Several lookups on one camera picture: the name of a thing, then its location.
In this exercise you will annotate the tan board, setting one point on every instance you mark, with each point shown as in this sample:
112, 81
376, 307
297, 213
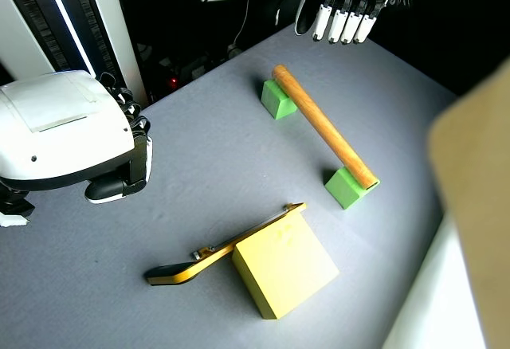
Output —
478, 185

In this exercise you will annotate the wooden rod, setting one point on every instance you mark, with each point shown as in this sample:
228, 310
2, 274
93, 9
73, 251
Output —
318, 120

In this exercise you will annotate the white robot body column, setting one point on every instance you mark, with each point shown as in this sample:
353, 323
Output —
113, 26

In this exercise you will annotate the yellow block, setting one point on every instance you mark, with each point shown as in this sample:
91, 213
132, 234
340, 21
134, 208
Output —
285, 265

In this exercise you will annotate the green block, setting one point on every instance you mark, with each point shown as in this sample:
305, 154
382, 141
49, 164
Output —
344, 191
275, 100

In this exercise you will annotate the grey table cloth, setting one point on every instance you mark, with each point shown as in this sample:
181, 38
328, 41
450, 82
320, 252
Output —
199, 158

